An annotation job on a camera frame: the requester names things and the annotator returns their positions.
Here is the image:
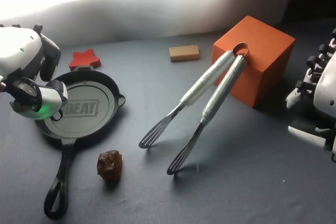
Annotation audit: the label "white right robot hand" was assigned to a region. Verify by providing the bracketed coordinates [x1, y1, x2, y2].
[285, 27, 336, 162]

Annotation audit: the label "white backdrop sheet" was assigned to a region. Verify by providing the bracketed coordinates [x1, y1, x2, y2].
[0, 0, 297, 51]

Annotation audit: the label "metal tongs with taped handles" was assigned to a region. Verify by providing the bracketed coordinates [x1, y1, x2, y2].
[138, 42, 250, 176]

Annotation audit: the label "brown meat chunk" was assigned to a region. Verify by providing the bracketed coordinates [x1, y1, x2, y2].
[96, 150, 123, 182]

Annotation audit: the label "grey table cloth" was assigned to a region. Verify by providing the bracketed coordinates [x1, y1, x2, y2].
[0, 16, 336, 224]

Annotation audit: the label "tan wooden block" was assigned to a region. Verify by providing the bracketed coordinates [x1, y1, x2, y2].
[169, 45, 200, 62]

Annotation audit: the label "large orange cube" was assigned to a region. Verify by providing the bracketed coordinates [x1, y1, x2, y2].
[212, 15, 297, 109]

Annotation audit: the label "red star block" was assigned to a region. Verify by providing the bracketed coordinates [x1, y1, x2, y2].
[68, 48, 102, 70]

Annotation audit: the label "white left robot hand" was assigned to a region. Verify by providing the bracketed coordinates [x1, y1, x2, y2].
[0, 24, 69, 120]

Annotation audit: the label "black cast iron skillet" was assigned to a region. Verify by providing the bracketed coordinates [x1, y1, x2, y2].
[35, 66, 126, 221]

